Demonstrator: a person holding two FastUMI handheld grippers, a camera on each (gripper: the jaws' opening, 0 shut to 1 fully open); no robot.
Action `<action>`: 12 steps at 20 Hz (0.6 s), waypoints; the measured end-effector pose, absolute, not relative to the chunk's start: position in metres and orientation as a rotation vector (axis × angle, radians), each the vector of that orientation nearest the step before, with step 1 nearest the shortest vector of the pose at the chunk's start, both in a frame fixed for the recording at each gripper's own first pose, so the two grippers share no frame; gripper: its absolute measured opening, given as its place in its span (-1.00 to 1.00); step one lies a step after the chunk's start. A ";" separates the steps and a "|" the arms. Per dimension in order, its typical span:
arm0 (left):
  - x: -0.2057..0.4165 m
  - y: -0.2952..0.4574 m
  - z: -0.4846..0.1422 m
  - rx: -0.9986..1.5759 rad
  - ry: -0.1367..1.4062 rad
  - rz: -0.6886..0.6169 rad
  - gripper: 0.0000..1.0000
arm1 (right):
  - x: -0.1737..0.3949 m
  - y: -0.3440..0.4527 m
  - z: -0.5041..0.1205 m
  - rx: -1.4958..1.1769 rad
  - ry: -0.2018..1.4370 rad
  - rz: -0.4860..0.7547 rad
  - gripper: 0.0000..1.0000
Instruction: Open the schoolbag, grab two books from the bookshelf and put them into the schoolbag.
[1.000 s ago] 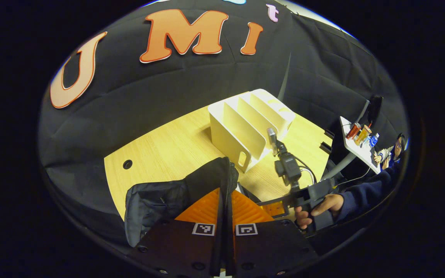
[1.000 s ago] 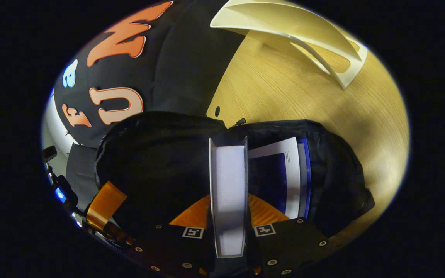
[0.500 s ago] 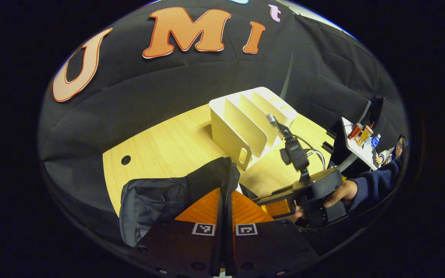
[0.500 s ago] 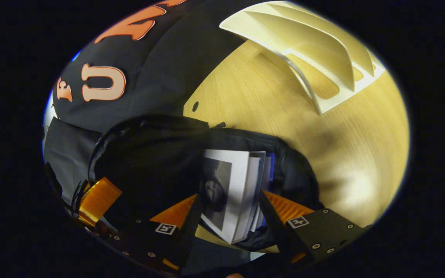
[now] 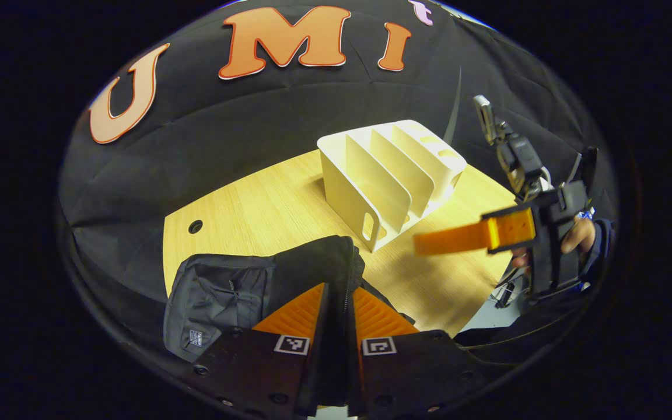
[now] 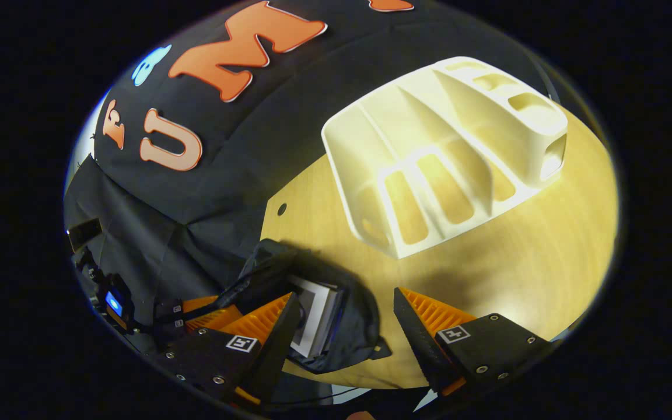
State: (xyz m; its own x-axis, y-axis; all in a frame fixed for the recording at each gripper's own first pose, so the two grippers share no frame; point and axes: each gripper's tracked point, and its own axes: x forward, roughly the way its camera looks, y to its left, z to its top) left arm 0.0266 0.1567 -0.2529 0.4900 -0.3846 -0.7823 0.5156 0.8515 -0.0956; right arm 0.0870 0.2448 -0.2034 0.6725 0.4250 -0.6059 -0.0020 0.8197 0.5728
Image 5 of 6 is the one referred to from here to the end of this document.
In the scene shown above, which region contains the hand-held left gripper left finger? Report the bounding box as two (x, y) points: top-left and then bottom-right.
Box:
(192, 282), (331, 420)

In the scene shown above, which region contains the black schoolbag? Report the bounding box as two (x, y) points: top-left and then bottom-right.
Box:
(163, 234), (417, 363)

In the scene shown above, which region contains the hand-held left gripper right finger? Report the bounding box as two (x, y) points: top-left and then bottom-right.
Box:
(348, 286), (491, 420)

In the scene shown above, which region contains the white plastic bookshelf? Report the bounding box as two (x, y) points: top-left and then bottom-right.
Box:
(317, 119), (468, 253)

